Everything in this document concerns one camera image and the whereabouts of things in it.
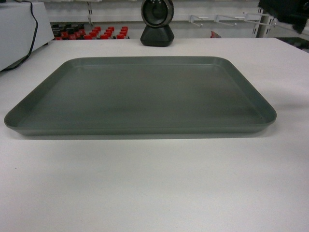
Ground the grey silver serving tray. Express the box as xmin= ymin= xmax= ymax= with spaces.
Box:
xmin=4 ymin=56 xmax=277 ymax=136

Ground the white checkout table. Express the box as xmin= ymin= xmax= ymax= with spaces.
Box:
xmin=0 ymin=39 xmax=309 ymax=232

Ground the black barcode scanner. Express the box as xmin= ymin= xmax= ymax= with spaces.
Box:
xmin=140 ymin=0 xmax=174 ymax=47

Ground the white peg hook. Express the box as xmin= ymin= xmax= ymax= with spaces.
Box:
xmin=214 ymin=14 xmax=245 ymax=27

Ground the white cash register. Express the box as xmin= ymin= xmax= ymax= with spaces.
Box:
xmin=0 ymin=1 xmax=55 ymax=72

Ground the black power cable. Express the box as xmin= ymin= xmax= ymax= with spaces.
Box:
xmin=1 ymin=0 xmax=39 ymax=71

